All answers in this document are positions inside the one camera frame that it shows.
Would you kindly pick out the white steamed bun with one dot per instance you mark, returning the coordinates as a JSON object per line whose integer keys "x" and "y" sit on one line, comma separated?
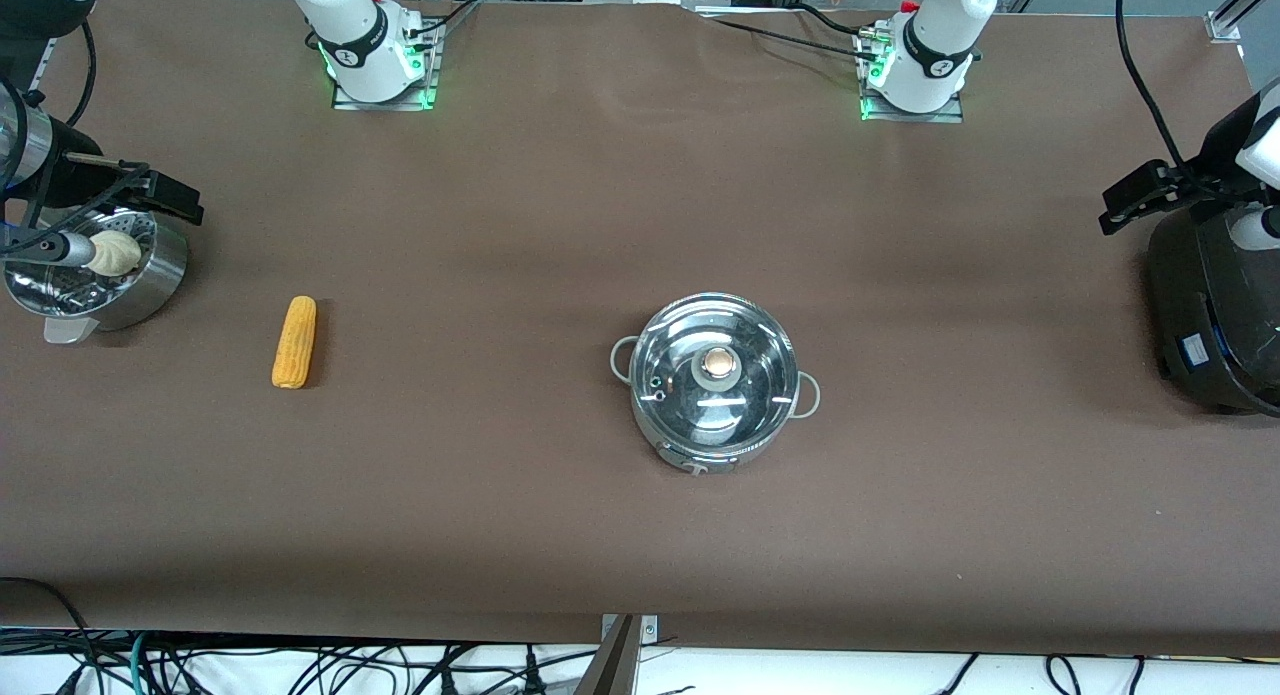
{"x": 118, "y": 255}

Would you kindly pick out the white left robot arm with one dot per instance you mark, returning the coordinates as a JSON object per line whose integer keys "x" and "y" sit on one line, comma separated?
{"x": 935, "y": 45}

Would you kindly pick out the yellow corn cob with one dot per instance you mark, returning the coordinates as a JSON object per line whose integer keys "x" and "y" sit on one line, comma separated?
{"x": 294, "y": 343}

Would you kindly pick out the steel steamer pot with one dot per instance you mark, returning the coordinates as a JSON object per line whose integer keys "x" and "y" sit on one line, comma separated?
{"x": 150, "y": 280}

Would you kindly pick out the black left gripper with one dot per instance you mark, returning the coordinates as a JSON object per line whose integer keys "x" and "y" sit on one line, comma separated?
{"x": 1213, "y": 151}

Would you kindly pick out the aluminium table bracket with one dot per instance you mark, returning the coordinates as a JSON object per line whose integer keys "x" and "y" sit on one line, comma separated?
{"x": 615, "y": 665}

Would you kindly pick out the aluminium frame profile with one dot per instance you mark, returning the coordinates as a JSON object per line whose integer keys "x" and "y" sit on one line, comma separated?
{"x": 1235, "y": 15}

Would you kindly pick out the stainless steel pot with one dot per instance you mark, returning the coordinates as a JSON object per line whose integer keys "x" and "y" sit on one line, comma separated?
{"x": 700, "y": 460}

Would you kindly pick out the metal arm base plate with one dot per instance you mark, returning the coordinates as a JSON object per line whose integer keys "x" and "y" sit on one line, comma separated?
{"x": 950, "y": 117}
{"x": 432, "y": 75}

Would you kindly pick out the brown table cover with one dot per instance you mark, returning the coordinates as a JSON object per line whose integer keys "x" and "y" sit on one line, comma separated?
{"x": 550, "y": 225}

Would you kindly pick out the black rice cooker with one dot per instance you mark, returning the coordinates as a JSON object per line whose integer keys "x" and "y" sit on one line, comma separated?
{"x": 1200, "y": 315}

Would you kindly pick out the glass lid with knob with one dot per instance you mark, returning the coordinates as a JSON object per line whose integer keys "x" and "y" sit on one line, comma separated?
{"x": 745, "y": 405}

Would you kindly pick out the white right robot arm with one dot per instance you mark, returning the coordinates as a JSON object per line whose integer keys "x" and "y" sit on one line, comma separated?
{"x": 360, "y": 45}

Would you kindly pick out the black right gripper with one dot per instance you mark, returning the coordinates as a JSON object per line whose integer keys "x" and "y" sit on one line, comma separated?
{"x": 78, "y": 179}

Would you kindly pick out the aluminium frame rail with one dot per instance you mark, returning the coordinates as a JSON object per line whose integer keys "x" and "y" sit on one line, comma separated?
{"x": 42, "y": 65}

